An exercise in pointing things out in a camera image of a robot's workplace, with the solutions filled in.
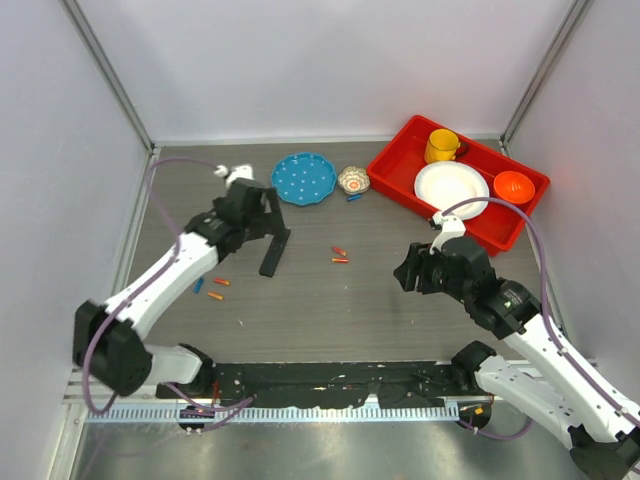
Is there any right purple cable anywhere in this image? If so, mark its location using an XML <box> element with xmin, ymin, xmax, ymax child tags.
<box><xmin>439</xmin><ymin>196</ymin><xmax>640</xmax><ymax>442</ymax></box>

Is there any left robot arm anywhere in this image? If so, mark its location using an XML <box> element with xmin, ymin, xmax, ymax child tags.
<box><xmin>72</xmin><ymin>179</ymin><xmax>290</xmax><ymax>399</ymax></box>

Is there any small floral dish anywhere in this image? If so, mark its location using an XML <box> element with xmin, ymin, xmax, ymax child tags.
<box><xmin>337</xmin><ymin>166</ymin><xmax>371</xmax><ymax>195</ymax></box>

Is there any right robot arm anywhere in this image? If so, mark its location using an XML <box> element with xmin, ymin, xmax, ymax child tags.
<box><xmin>394</xmin><ymin>236</ymin><xmax>639</xmax><ymax>479</ymax></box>

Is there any black remote control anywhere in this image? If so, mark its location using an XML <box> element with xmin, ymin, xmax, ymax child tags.
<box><xmin>259</xmin><ymin>228</ymin><xmax>291</xmax><ymax>278</ymax></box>

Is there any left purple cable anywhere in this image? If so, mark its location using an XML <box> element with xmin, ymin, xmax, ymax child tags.
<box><xmin>82</xmin><ymin>157</ymin><xmax>254</xmax><ymax>434</ymax></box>

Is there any orange bowl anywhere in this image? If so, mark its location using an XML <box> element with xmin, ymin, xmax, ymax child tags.
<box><xmin>493</xmin><ymin>171</ymin><xmax>536</xmax><ymax>205</ymax></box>

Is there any white paper plate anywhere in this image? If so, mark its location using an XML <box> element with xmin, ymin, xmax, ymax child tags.
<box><xmin>414</xmin><ymin>161</ymin><xmax>490</xmax><ymax>220</ymax></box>

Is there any blue dotted plate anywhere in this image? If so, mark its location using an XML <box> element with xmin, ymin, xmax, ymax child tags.
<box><xmin>271</xmin><ymin>152</ymin><xmax>337</xmax><ymax>207</ymax></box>

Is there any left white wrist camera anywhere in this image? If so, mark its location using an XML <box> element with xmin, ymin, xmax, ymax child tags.
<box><xmin>214</xmin><ymin>164</ymin><xmax>254</xmax><ymax>189</ymax></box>

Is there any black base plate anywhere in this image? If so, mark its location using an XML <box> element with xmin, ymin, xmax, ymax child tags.
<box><xmin>177</xmin><ymin>361</ymin><xmax>488</xmax><ymax>410</ymax></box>

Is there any yellow mug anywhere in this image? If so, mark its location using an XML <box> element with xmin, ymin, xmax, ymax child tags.
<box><xmin>424</xmin><ymin>128</ymin><xmax>469</xmax><ymax>164</ymax></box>

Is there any red plastic bin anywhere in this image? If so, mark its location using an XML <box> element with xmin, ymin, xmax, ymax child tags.
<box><xmin>367</xmin><ymin>115</ymin><xmax>550</xmax><ymax>256</ymax></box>

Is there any perforated cable tray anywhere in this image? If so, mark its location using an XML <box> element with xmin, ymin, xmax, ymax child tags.
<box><xmin>85</xmin><ymin>401</ymin><xmax>459</xmax><ymax>424</ymax></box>

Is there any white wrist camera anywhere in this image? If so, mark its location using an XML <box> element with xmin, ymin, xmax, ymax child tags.
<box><xmin>214</xmin><ymin>164</ymin><xmax>254</xmax><ymax>189</ymax></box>
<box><xmin>430</xmin><ymin>211</ymin><xmax>466</xmax><ymax>255</ymax></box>

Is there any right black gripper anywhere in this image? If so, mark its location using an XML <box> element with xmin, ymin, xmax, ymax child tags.
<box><xmin>394</xmin><ymin>242</ymin><xmax>473</xmax><ymax>304</ymax></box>

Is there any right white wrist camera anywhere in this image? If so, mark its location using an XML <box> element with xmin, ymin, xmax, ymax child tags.
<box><xmin>430</xmin><ymin>211</ymin><xmax>466</xmax><ymax>255</ymax></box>

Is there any purple cable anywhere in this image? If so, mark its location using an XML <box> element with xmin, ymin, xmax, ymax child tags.
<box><xmin>82</xmin><ymin>157</ymin><xmax>254</xmax><ymax>434</ymax></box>
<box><xmin>439</xmin><ymin>196</ymin><xmax>640</xmax><ymax>442</ymax></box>

